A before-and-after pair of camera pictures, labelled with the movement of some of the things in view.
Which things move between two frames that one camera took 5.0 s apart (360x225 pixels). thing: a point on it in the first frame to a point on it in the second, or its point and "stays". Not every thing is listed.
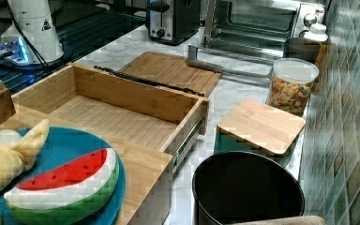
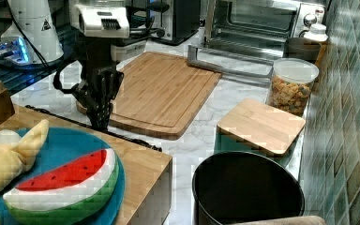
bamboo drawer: (120, 109) to (130, 152)
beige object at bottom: (297, 220) stays
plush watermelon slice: (67, 192) stays
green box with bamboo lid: (257, 127) stays
